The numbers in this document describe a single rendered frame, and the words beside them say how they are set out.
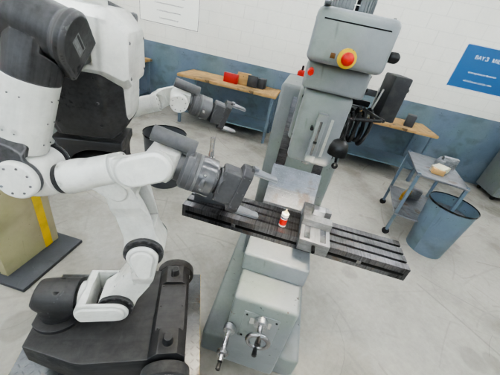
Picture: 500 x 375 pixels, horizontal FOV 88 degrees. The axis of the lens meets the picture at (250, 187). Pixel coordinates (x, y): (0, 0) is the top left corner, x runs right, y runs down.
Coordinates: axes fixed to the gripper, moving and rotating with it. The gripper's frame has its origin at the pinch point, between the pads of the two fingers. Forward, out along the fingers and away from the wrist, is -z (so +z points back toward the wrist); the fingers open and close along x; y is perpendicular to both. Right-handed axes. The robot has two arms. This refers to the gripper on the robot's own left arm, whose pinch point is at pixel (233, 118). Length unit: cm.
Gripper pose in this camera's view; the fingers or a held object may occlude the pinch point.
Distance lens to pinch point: 113.1
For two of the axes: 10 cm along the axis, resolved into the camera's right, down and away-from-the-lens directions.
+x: 4.4, -7.4, -5.1
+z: -8.7, -2.3, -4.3
